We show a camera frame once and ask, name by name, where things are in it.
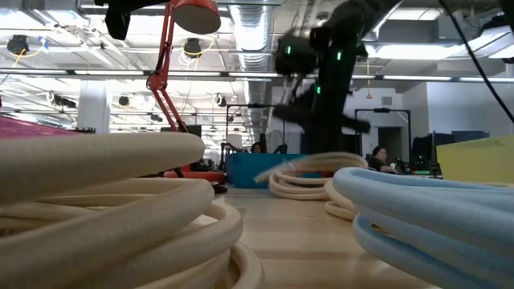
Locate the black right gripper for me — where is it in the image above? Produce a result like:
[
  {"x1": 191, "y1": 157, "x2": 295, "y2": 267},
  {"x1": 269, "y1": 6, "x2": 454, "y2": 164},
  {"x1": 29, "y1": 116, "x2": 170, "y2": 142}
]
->
[{"x1": 272, "y1": 100, "x2": 371, "y2": 156}]

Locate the black ceiling device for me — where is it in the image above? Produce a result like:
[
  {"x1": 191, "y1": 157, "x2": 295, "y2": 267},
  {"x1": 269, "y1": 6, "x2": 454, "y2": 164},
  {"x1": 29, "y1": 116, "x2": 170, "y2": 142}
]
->
[
  {"x1": 183, "y1": 37, "x2": 203, "y2": 59},
  {"x1": 6, "y1": 34, "x2": 31, "y2": 55}
]

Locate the white pillar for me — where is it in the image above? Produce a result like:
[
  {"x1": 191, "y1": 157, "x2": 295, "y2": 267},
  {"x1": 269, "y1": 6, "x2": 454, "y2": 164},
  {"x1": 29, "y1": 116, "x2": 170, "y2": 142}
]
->
[{"x1": 75, "y1": 79, "x2": 110, "y2": 134}]

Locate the bright ceiling light panel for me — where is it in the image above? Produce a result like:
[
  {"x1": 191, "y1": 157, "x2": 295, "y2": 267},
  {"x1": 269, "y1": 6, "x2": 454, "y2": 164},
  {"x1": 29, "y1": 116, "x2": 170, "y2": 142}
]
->
[{"x1": 365, "y1": 42, "x2": 439, "y2": 61}]

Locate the light blue HDMI cable coil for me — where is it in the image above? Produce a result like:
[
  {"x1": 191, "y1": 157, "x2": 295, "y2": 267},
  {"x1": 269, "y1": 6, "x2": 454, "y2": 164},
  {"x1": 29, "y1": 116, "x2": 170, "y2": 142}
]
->
[{"x1": 332, "y1": 167, "x2": 514, "y2": 289}]

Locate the silver ribbed ventilation duct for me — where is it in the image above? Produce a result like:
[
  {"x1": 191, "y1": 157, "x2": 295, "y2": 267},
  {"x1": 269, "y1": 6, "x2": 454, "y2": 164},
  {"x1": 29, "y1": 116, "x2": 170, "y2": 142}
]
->
[{"x1": 229, "y1": 3, "x2": 275, "y2": 133}]

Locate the red translucent plastic bin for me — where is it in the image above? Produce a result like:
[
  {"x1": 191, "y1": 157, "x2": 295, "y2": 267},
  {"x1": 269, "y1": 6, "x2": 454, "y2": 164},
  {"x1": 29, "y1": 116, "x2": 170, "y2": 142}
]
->
[{"x1": 0, "y1": 114, "x2": 84, "y2": 140}]

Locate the black metal frame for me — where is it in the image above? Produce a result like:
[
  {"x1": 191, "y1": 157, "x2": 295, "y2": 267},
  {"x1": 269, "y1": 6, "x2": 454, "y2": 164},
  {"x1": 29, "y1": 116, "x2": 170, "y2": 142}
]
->
[
  {"x1": 354, "y1": 107, "x2": 413, "y2": 169},
  {"x1": 226, "y1": 103, "x2": 287, "y2": 156}
]

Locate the yellow translucent plastic bin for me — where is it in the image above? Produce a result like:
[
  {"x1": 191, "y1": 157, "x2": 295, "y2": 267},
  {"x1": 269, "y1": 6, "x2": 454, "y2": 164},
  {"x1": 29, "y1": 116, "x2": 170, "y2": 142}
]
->
[{"x1": 436, "y1": 134, "x2": 514, "y2": 185}]

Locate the white table lamp shade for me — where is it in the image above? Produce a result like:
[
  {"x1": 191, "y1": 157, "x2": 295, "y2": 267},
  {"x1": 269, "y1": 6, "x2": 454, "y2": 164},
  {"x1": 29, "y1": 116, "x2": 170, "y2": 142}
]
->
[{"x1": 226, "y1": 133, "x2": 244, "y2": 150}]

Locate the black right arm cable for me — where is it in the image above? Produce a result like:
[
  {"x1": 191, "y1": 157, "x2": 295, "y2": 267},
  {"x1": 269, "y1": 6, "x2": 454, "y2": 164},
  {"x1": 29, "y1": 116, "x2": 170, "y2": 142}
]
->
[{"x1": 437, "y1": 0, "x2": 514, "y2": 125}]

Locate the blue plastic bin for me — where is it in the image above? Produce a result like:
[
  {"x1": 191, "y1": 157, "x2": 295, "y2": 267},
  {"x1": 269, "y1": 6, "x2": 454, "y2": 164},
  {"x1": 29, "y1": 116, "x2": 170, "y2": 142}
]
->
[{"x1": 225, "y1": 153, "x2": 322, "y2": 189}]

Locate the red desk lamp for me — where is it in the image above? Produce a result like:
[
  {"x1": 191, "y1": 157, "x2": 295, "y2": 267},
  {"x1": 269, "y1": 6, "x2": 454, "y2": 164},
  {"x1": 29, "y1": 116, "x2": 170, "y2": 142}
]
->
[{"x1": 146, "y1": 0, "x2": 226, "y2": 185}]

